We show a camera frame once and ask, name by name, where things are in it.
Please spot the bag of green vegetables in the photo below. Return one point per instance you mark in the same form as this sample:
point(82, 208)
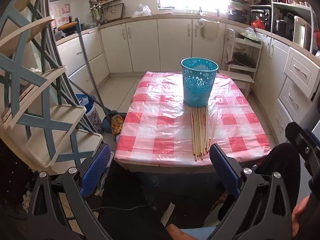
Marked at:
point(250, 35)

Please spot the beige low table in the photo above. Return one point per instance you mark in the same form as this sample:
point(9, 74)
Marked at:
point(155, 168)

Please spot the black toaster oven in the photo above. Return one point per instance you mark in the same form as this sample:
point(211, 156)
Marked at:
point(261, 12)

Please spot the white cloth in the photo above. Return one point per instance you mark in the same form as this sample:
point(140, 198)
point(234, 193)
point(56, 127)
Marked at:
point(26, 201)

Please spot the wall utensil rack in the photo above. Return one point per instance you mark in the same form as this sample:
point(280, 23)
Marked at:
point(110, 8)

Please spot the black cooking pot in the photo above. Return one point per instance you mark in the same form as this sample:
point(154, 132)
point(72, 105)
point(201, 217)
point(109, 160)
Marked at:
point(283, 27)

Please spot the patterned yellow slipper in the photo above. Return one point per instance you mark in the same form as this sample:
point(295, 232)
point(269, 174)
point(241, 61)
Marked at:
point(117, 123)

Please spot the bundle of wooden chopsticks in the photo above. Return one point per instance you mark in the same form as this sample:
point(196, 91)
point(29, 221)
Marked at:
point(197, 135)

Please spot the black frying pan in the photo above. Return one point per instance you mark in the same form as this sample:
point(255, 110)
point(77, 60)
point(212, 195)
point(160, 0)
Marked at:
point(243, 60)

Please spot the dark metal pole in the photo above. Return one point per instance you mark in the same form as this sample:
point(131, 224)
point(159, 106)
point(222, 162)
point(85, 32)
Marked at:
point(87, 95)

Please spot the person's left hand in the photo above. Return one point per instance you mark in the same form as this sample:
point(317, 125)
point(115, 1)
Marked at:
point(176, 233)

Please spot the beige blue shelf rack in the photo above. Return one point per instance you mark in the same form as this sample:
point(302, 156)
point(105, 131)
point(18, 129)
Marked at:
point(62, 112)

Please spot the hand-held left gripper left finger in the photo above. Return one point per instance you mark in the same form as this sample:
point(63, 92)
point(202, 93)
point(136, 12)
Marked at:
point(96, 170)

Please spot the red pot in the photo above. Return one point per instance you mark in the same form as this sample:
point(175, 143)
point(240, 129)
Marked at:
point(317, 38)

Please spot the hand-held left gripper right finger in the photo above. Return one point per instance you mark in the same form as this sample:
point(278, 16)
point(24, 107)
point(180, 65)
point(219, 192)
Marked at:
point(225, 170)

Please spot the stack of pots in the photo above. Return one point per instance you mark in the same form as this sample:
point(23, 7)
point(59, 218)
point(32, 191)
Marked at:
point(237, 12)

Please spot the pink wall poster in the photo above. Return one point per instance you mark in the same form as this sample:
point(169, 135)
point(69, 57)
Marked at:
point(63, 10)

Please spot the white microwave oven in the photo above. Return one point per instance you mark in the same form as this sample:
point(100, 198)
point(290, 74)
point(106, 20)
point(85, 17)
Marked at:
point(290, 7)

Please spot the grey mop with blue grip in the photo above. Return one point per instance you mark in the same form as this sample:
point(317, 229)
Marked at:
point(86, 55)

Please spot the white paper scrap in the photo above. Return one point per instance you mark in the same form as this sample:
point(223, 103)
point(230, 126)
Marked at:
point(168, 211)

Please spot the metal faucet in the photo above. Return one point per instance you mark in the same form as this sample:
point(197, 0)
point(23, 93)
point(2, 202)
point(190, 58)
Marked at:
point(200, 11)

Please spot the teal perforated bucket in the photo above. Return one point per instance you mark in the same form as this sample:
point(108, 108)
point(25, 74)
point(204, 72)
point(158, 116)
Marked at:
point(197, 87)

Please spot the floral trash bin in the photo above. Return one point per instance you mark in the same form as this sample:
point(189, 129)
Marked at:
point(90, 117)

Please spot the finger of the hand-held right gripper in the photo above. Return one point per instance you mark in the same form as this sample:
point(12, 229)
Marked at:
point(313, 137)
point(298, 140)

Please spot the white shelving unit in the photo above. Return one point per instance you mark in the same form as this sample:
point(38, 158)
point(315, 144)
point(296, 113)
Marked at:
point(246, 46)

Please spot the pink white checkered tablecloth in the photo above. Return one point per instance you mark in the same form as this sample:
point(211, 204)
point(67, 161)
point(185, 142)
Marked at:
point(162, 120)

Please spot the beige countertop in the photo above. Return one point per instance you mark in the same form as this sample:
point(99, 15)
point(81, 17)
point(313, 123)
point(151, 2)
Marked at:
point(175, 15)

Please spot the light blue garment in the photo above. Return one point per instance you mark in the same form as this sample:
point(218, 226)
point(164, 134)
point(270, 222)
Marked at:
point(197, 232)

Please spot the white drawer unit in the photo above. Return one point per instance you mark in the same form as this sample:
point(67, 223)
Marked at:
point(297, 80)

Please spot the person's right hand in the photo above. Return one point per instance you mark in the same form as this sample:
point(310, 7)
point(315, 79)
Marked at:
point(301, 212)

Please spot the white hanging bin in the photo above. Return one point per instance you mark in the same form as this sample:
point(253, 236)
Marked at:
point(208, 30)

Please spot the white thermos pot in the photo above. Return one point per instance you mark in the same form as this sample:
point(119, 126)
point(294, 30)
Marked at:
point(301, 33)

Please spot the white plastic bag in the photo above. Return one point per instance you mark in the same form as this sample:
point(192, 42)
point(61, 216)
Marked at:
point(141, 11)

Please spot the white kitchen cabinets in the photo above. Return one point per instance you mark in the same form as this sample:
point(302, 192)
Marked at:
point(170, 45)

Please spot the red plastic bag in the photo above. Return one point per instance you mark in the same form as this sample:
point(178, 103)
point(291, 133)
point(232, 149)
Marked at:
point(258, 24)

